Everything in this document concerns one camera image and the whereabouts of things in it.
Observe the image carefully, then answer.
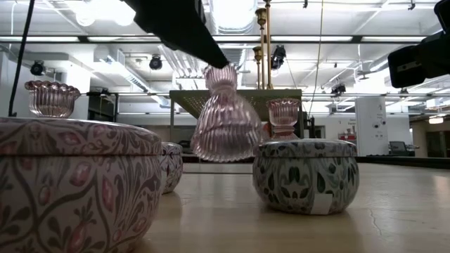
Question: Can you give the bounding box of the black office chair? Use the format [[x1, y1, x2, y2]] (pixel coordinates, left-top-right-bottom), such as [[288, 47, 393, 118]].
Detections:
[[389, 140, 411, 157]]

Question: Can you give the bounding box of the green floral candle tin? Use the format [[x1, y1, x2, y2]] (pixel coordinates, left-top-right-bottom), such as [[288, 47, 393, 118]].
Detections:
[[252, 138, 361, 216]]

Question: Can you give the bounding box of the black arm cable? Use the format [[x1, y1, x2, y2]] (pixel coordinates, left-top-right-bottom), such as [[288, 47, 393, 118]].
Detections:
[[8, 0, 36, 117]]

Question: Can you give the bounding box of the tall gold candlestick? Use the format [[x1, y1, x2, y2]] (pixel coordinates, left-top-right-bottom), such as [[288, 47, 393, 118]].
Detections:
[[255, 6, 268, 89], [253, 45, 264, 89], [264, 0, 274, 90]]

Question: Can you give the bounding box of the black background rack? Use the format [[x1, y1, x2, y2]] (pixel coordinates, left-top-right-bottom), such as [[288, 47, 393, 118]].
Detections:
[[86, 91, 120, 123]]

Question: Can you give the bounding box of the purple floral candle tin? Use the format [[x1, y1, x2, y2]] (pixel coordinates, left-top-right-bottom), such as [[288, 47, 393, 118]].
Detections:
[[160, 141, 184, 195]]

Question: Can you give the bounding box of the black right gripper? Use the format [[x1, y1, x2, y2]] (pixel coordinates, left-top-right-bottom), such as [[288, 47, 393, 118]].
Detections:
[[387, 30, 450, 89]]

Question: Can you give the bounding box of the long ceiling light strip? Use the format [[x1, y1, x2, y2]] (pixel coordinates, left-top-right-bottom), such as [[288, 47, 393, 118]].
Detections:
[[0, 34, 428, 44]]

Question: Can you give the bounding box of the pink floral candle tin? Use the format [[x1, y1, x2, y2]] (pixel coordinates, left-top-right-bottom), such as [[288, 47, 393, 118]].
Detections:
[[0, 117, 163, 253]]

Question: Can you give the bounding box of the red storage shelf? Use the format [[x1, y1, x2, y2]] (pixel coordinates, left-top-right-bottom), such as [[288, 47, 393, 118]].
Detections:
[[337, 132, 359, 155]]

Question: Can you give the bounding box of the white pillar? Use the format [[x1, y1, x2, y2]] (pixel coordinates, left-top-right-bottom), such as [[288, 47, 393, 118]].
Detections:
[[354, 96, 390, 157]]

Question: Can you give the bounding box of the black aluminium table frame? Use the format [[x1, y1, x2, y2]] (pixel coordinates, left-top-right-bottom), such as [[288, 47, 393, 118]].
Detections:
[[182, 154, 450, 169]]

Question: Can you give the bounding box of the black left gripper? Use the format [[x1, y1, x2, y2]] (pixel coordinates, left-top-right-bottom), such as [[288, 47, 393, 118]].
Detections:
[[122, 0, 230, 70]]

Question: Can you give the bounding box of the silver ceiling air duct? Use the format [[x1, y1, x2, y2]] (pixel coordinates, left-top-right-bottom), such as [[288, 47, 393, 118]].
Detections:
[[210, 0, 258, 34]]

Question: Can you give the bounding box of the pink ribbed glass candle holder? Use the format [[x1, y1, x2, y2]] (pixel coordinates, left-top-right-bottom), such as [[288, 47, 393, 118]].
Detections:
[[191, 64, 264, 163], [266, 97, 302, 141], [24, 79, 82, 119]]

